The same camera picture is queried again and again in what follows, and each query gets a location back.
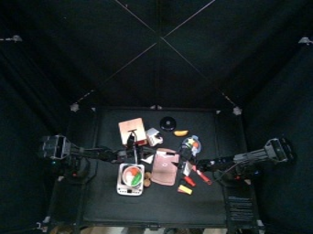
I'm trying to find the small white toy wedge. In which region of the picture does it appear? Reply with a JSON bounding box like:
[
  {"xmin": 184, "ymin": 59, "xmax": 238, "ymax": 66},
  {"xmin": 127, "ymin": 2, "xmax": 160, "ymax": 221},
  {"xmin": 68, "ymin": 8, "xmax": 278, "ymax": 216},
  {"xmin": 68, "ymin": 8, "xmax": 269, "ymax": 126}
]
[{"xmin": 139, "ymin": 154, "xmax": 156, "ymax": 165}]

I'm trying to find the white toy cube box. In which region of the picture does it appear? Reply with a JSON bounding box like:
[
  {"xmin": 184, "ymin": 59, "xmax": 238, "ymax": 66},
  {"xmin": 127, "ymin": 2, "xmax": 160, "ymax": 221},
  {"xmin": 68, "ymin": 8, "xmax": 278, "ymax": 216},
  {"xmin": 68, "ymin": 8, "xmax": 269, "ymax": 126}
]
[{"xmin": 146, "ymin": 127, "xmax": 164, "ymax": 147}]

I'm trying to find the grey plate with toy food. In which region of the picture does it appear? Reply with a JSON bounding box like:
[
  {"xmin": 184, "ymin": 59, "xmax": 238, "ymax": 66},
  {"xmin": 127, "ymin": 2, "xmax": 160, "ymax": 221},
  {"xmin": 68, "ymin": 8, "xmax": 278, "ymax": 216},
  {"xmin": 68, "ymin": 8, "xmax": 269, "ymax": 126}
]
[{"xmin": 179, "ymin": 134, "xmax": 202, "ymax": 153}]

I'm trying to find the pink cutting board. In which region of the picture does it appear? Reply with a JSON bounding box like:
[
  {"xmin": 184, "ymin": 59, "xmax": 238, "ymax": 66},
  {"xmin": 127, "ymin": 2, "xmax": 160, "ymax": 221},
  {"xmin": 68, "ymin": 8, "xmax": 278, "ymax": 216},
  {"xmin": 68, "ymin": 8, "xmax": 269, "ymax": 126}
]
[{"xmin": 150, "ymin": 147, "xmax": 180, "ymax": 187}]

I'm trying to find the bowl with toy vegetables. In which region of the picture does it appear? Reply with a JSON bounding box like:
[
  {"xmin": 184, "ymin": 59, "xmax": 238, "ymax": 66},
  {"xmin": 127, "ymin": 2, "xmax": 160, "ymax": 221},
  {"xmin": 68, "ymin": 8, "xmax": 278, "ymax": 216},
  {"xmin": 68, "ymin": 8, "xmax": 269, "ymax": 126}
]
[{"xmin": 120, "ymin": 165, "xmax": 144, "ymax": 186}]

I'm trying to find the small wooden cutting board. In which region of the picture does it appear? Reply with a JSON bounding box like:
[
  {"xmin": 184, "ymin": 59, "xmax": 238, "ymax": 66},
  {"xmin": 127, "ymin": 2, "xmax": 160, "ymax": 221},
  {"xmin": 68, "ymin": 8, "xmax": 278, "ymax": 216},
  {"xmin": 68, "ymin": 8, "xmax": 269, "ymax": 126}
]
[{"xmin": 118, "ymin": 117, "xmax": 150, "ymax": 146}]

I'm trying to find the yellow toy block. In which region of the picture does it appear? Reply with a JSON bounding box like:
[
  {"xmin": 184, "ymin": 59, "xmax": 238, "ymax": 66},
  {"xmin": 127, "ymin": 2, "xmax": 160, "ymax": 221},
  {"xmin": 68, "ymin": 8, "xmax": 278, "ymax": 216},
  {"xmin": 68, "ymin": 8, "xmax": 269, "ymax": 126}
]
[{"xmin": 176, "ymin": 184, "xmax": 192, "ymax": 196}]

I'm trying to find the black round bowl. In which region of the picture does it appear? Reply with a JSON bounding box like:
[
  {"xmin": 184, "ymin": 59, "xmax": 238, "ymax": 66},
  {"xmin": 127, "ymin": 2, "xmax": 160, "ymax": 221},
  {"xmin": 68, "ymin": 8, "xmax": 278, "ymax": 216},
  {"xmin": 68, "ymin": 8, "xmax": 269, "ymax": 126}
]
[{"xmin": 159, "ymin": 116, "xmax": 178, "ymax": 133}]

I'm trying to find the white kitchen scale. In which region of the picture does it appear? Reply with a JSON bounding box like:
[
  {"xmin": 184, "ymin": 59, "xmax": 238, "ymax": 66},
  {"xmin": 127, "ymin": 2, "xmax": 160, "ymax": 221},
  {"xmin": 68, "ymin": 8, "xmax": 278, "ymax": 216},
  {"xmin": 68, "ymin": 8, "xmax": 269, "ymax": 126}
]
[{"xmin": 115, "ymin": 163, "xmax": 147, "ymax": 197}]

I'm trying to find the red handled toy knife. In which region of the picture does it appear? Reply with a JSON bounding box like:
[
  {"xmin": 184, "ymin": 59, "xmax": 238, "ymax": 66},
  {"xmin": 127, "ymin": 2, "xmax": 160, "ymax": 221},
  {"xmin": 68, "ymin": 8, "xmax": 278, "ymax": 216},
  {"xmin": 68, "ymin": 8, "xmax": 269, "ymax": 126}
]
[{"xmin": 192, "ymin": 165, "xmax": 214, "ymax": 186}]

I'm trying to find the white blade red handle knife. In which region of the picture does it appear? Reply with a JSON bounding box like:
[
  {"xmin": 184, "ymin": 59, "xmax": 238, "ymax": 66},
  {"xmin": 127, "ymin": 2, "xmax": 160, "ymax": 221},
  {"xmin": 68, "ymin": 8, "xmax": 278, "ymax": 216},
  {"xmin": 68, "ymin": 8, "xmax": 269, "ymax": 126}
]
[{"xmin": 180, "ymin": 161, "xmax": 196, "ymax": 187}]

